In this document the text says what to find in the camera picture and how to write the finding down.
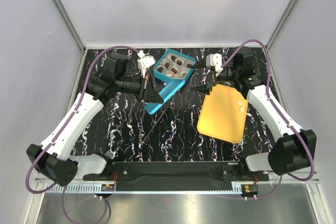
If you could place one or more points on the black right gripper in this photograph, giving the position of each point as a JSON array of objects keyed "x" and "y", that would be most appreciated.
[{"x": 206, "y": 88}]

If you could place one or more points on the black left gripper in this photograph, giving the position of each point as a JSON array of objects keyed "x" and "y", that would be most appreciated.
[{"x": 149, "y": 94}]

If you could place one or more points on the teal box lid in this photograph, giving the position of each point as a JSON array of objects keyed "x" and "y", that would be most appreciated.
[{"x": 166, "y": 93}]

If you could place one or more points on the metal tongs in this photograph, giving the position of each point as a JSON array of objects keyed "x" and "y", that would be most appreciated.
[{"x": 146, "y": 139}]

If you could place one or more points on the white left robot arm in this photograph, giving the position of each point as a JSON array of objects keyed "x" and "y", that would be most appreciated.
[{"x": 52, "y": 157}]

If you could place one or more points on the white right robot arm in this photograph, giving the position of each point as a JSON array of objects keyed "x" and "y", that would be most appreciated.
[{"x": 293, "y": 151}]

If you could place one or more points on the teal chocolate box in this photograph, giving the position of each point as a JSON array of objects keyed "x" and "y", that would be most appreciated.
[{"x": 174, "y": 68}]

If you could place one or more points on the yellow plastic tray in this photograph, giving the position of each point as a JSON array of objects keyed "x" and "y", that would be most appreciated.
[{"x": 220, "y": 116}]

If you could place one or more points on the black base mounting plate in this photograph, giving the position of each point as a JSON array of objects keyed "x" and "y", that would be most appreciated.
[{"x": 162, "y": 177}]

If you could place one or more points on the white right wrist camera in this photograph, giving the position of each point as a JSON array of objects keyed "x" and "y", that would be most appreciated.
[{"x": 214, "y": 61}]

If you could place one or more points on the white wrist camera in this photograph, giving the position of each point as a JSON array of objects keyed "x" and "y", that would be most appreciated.
[
  {"x": 214, "y": 61},
  {"x": 144, "y": 62}
]

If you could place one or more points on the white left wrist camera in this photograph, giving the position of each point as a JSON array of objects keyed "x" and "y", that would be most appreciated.
[{"x": 144, "y": 62}]

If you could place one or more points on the aluminium slotted rail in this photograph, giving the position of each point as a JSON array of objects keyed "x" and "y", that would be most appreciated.
[{"x": 78, "y": 188}]

